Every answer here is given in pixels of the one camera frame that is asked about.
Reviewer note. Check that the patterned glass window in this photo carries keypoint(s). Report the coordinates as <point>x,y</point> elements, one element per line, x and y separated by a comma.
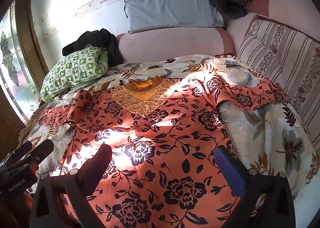
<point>13,67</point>

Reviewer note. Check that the striped floral cushion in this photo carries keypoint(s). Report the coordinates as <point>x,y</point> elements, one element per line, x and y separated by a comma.
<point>282,55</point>

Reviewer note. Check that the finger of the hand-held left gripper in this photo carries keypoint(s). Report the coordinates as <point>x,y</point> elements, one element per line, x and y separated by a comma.
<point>43,148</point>
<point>22,149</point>

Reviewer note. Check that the pink bolster cushion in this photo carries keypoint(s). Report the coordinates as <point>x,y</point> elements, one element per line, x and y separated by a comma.
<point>172,44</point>

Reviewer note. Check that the white wall socket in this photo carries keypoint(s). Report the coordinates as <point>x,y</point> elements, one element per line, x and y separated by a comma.
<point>51,31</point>

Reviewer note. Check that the black clothing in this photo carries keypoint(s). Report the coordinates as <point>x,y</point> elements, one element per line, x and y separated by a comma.
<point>100,41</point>

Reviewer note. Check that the wooden window frame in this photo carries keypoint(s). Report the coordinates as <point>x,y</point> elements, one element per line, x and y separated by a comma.
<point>32,42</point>

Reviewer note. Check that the grey pillow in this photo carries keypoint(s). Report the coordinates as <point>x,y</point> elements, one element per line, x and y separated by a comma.
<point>170,5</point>

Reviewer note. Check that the green patterned pillow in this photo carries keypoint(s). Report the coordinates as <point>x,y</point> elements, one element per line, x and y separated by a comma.
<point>72,70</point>

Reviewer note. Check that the orange floral garment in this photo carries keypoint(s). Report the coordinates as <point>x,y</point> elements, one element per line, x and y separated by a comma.
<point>162,147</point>

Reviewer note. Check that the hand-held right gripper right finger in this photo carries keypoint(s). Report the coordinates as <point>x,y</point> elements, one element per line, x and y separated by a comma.
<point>228,168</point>

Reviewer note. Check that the cream leaf print blanket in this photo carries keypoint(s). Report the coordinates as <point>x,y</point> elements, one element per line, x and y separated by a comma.
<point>275,137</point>

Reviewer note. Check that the pink upholstered sofa back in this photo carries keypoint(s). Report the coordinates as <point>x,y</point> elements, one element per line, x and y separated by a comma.
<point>287,5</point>

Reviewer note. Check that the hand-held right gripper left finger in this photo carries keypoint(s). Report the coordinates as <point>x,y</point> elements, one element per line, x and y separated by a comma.
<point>101,161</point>

